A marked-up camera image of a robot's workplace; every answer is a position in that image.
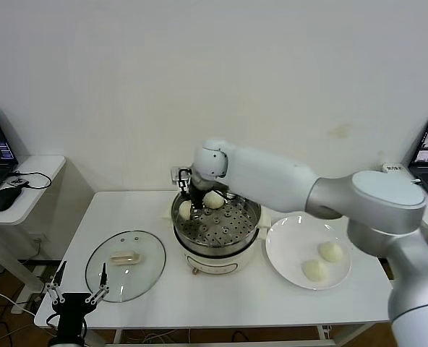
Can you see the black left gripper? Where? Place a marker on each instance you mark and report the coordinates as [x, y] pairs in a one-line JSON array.
[[71, 307]]

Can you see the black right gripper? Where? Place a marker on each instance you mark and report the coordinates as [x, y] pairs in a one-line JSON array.
[[199, 182]]

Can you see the white steamed baozi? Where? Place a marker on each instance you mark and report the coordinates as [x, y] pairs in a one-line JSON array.
[[214, 202], [330, 252], [185, 210], [316, 270]]

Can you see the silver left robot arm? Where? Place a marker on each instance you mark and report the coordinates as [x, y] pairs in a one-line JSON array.
[[67, 342]]

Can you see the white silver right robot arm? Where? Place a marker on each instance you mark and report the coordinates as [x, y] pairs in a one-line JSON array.
[[272, 180]]

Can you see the stainless steel steamer basket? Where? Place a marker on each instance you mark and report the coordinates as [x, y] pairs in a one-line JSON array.
[[217, 249]]

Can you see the white power strip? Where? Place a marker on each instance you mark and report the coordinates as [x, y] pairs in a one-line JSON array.
[[20, 308]]

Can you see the cream electric cooker pot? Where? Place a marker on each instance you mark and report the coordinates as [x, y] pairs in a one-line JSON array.
[[217, 264]]

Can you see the black computer mouse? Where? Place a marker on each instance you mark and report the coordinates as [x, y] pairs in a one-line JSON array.
[[4, 200]]

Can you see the white round plate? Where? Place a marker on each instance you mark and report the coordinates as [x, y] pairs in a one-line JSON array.
[[290, 238]]

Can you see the white side table with mouse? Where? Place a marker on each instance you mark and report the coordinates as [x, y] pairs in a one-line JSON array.
[[37, 170]]

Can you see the white labelled device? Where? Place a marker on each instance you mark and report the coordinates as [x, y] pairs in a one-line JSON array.
[[393, 167]]

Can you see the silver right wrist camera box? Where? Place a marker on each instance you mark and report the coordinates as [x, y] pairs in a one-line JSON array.
[[176, 175]]

